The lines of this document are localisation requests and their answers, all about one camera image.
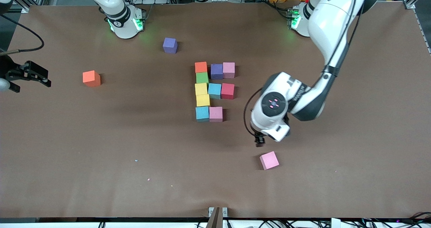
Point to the paper table cover sheet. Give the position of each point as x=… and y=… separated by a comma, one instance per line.
x=67, y=154

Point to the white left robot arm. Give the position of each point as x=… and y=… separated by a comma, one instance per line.
x=336, y=15

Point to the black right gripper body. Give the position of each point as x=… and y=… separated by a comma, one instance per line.
x=9, y=71

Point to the blue foam cube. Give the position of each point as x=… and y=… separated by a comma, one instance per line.
x=202, y=114
x=214, y=91

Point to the green foam cube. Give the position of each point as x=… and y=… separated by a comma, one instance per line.
x=202, y=77

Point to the purple foam cube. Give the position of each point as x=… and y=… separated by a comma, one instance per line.
x=170, y=45
x=217, y=71

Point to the dented pink foam cube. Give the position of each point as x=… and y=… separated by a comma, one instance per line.
x=216, y=114

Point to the red foam cube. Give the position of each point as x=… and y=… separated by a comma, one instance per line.
x=227, y=91

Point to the orange foam cube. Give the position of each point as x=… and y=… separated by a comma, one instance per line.
x=201, y=67
x=91, y=78

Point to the yellow foam cube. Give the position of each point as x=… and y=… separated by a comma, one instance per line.
x=201, y=89
x=203, y=100

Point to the metal mount bracket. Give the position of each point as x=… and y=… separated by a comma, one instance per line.
x=215, y=218

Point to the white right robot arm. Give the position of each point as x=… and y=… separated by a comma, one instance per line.
x=126, y=31

